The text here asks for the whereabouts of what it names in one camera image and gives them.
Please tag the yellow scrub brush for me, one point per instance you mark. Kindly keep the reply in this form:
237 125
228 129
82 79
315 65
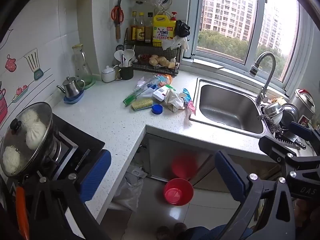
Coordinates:
142 104

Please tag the steel wool scrubber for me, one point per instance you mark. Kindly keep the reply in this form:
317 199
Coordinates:
271 125

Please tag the steel pot with glass lid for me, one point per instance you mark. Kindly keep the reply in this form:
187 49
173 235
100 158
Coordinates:
25 135

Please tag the green long packet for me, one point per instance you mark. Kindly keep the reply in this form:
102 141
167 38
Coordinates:
130 98

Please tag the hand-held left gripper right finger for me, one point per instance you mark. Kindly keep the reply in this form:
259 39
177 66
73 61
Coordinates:
230 175

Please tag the black plastic bag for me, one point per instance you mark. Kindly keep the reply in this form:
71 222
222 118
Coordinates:
182 28

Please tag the red pump bottle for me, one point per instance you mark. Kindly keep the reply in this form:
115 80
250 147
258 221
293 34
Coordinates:
173 17

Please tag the blue round lid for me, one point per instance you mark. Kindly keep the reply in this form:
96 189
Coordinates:
157 109

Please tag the brown sauce bottle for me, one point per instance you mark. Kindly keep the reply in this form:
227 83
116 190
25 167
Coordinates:
141 31
133 31

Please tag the white rice cooker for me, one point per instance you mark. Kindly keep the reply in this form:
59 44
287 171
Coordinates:
303 103

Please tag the clear plastic packaging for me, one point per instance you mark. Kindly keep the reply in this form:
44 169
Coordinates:
147 85

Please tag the orange snack packet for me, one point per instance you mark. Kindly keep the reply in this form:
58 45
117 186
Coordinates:
165 79

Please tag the glass carafe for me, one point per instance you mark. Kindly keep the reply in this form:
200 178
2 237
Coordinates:
81 65

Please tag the person's jeans legs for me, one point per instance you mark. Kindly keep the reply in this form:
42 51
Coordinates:
205 233

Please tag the dark green mug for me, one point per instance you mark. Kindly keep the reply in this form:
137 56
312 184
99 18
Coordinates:
126 73

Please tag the ginger roots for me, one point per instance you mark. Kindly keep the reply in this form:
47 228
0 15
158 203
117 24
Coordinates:
160 60

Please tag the green coaster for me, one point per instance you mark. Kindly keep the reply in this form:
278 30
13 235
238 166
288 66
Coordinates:
90 83

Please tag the white plastic bag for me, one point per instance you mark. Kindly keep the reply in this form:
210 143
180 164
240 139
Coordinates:
127 192

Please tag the yellow detergent jug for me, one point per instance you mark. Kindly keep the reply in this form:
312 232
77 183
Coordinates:
163 30

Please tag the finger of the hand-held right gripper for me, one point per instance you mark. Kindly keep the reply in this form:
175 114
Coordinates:
301 128
272 147

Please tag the red plastic bin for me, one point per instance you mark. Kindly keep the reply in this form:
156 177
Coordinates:
178 192

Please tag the blue saucer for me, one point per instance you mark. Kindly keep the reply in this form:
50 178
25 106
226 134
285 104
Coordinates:
73 100

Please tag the steel cabinet door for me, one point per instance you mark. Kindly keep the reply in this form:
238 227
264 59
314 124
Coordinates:
160 155

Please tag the dark sauce bottle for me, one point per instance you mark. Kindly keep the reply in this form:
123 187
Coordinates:
148 31

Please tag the pink slipper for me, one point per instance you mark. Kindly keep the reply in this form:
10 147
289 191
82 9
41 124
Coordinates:
163 233
180 227

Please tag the steel sink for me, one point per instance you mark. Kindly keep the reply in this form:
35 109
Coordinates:
225 107

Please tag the steel teapot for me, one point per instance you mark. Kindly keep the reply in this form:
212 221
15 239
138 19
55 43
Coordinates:
71 87

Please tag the window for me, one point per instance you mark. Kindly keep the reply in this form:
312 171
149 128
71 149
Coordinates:
225 17

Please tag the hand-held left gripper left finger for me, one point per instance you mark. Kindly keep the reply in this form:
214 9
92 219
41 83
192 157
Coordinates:
96 175

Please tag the white rubber gloves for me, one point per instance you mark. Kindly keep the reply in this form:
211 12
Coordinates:
175 43

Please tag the steel faucet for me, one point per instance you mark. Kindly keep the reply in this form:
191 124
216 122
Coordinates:
268 77

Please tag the white lidded jar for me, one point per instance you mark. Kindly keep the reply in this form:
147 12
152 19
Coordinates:
108 75

